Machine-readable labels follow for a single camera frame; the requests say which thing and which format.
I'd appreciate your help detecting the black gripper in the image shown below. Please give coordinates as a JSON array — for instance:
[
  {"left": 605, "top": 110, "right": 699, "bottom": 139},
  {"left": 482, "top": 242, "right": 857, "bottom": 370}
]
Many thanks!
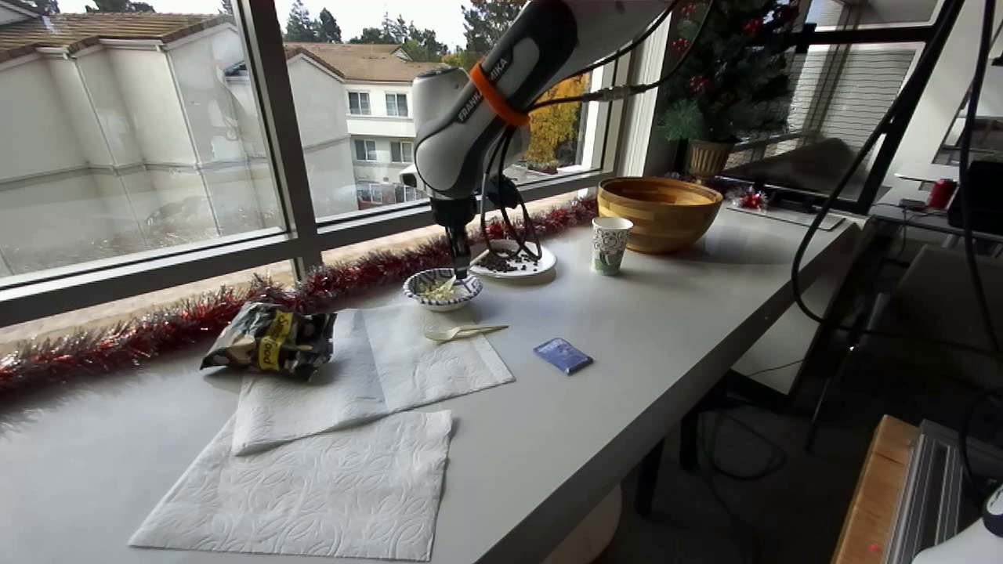
[{"left": 432, "top": 188, "right": 482, "bottom": 275}]

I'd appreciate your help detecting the small patterned bowl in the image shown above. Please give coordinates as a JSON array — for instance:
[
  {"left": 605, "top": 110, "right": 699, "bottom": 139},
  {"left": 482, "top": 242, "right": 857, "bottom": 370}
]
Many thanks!
[{"left": 402, "top": 263, "right": 485, "bottom": 312}]

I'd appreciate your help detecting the patterned paper cup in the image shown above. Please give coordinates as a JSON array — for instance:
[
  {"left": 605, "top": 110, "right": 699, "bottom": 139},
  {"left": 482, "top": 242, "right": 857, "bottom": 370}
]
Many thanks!
[{"left": 590, "top": 212, "right": 636, "bottom": 280}]

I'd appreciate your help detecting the large wooden bowl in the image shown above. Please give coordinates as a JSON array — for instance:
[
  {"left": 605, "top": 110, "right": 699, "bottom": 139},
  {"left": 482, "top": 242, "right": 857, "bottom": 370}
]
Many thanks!
[{"left": 592, "top": 172, "right": 726, "bottom": 257}]

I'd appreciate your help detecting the red cup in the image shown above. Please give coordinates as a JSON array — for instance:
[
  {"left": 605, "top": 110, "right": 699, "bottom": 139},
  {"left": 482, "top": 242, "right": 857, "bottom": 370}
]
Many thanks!
[{"left": 926, "top": 174, "right": 963, "bottom": 212}]

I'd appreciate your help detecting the white plate with dark food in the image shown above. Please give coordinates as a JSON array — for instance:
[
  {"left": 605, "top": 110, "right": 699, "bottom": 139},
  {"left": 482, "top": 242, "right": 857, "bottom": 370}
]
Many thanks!
[{"left": 466, "top": 234, "right": 559, "bottom": 283}]

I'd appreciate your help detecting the cream plastic fork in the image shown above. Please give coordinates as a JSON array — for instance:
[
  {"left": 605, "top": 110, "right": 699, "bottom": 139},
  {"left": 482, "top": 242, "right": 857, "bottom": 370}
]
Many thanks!
[{"left": 422, "top": 319, "right": 513, "bottom": 344}]

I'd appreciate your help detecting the folded white paper towel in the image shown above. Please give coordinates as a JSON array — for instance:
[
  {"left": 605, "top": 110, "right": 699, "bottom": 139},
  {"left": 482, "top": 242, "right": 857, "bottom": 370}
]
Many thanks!
[{"left": 229, "top": 305, "right": 518, "bottom": 457}]

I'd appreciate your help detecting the blue packet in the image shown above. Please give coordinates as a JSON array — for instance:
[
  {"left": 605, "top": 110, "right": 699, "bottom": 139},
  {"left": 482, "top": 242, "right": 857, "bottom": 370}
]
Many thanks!
[{"left": 529, "top": 335, "right": 595, "bottom": 378}]

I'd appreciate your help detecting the white apartment building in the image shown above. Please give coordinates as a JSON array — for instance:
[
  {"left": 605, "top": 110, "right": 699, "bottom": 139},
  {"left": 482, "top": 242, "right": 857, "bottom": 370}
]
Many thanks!
[{"left": 281, "top": 42, "right": 506, "bottom": 216}]

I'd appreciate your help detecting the yellow leaved tree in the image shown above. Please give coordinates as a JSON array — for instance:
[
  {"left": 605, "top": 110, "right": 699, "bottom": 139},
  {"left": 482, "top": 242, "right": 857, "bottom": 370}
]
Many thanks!
[{"left": 521, "top": 70, "right": 592, "bottom": 174}]

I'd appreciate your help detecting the crumpled snack bag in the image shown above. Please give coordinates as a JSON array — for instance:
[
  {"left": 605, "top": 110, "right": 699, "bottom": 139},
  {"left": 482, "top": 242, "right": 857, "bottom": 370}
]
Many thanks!
[{"left": 197, "top": 297, "right": 337, "bottom": 383}]

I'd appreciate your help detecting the large white paper towel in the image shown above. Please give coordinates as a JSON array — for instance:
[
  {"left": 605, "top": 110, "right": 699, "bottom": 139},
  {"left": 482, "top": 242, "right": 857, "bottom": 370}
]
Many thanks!
[{"left": 127, "top": 407, "right": 456, "bottom": 564}]

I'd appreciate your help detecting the red ribbon bow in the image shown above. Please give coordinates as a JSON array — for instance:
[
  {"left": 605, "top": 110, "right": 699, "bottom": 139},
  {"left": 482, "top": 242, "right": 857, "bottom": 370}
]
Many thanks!
[{"left": 734, "top": 186, "right": 775, "bottom": 212}]

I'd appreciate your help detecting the round tan stool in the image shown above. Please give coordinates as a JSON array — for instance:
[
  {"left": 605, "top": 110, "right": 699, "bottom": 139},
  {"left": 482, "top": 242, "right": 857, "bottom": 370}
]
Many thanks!
[{"left": 542, "top": 484, "right": 628, "bottom": 564}]

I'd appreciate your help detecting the red tinsel garland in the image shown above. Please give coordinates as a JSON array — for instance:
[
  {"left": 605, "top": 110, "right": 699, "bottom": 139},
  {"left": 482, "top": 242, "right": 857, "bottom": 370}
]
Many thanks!
[{"left": 0, "top": 192, "right": 602, "bottom": 402}]

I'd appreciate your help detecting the wooden board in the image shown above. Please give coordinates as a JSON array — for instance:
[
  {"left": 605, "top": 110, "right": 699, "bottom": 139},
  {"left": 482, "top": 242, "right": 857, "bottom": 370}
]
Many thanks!
[{"left": 832, "top": 413, "right": 920, "bottom": 564}]

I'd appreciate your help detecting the dark chair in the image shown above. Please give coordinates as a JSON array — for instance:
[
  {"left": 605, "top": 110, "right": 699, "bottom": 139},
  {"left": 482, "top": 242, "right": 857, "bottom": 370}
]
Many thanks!
[{"left": 824, "top": 245, "right": 1003, "bottom": 450}]

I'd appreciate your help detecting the black monitor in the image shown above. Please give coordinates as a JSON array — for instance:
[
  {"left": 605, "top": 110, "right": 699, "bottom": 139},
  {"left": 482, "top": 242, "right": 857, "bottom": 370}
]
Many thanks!
[{"left": 944, "top": 154, "right": 1003, "bottom": 237}]

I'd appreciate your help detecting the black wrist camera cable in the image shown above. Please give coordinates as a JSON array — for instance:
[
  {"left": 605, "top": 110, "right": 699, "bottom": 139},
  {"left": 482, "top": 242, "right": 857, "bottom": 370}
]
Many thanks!
[{"left": 474, "top": 0, "right": 725, "bottom": 263}]

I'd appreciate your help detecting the dark window frame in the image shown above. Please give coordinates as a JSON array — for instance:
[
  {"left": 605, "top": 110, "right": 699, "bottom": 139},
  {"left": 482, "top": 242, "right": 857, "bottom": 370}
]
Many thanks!
[{"left": 0, "top": 0, "right": 678, "bottom": 328}]

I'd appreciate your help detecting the black floor cable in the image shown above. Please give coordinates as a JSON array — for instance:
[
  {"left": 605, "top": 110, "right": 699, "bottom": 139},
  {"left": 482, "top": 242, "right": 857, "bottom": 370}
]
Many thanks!
[{"left": 683, "top": 402, "right": 797, "bottom": 487}]

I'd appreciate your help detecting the black partition frame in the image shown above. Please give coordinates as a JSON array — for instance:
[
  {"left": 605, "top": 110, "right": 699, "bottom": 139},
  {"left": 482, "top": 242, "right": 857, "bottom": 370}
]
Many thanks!
[{"left": 776, "top": 0, "right": 967, "bottom": 216}]

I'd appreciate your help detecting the aluminium rail frame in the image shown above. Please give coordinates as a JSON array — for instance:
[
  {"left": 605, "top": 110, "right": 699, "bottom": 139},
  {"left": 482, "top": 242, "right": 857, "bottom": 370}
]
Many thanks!
[{"left": 886, "top": 417, "right": 1003, "bottom": 564}]

